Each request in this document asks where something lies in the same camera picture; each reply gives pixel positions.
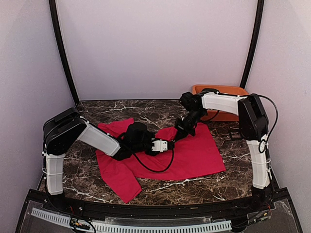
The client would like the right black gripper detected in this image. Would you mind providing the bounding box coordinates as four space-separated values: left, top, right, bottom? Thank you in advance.
173 109 206 141

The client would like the red t-shirt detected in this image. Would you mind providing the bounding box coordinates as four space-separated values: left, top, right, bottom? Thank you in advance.
96 123 226 203

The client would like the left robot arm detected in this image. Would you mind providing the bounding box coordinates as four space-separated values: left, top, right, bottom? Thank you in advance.
42 108 174 212

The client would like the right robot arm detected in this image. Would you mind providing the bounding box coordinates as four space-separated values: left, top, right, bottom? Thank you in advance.
174 88 272 211

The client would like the orange plastic basin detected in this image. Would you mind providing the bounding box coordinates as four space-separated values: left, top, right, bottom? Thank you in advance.
192 84 249 122

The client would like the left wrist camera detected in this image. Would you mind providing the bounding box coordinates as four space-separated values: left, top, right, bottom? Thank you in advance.
151 138 174 152

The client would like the right black frame post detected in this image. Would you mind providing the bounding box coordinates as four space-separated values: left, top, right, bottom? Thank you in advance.
240 0 264 89

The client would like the black frame post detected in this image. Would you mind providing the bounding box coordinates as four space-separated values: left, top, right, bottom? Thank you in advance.
49 0 80 105
240 0 264 89

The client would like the white slotted cable duct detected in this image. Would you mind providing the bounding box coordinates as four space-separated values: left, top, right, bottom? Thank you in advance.
31 208 232 233

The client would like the black front rail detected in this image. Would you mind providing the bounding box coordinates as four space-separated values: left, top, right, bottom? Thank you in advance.
19 188 294 220

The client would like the left black frame post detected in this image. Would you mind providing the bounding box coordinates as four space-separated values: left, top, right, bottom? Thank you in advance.
49 0 80 105

